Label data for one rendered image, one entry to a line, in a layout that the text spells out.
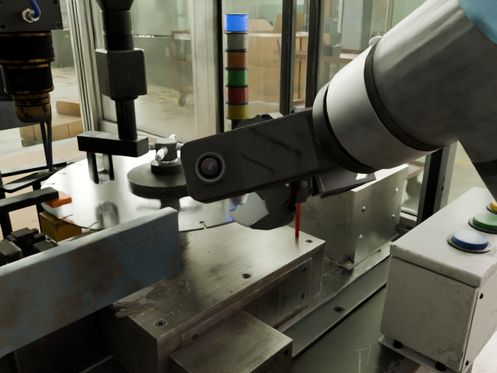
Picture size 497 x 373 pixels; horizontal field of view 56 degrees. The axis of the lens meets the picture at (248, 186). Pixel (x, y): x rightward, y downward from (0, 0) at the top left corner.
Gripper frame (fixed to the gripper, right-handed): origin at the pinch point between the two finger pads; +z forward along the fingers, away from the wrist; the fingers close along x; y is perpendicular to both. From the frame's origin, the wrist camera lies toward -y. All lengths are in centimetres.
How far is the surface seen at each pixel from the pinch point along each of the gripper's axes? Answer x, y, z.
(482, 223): -11.0, 33.8, -1.8
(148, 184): 5.6, -3.5, 14.1
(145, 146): 9.1, -4.2, 8.9
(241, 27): 32.5, 22.5, 22.4
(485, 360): -64, 119, 80
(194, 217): -0.8, -1.8, 6.1
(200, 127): 31, 31, 69
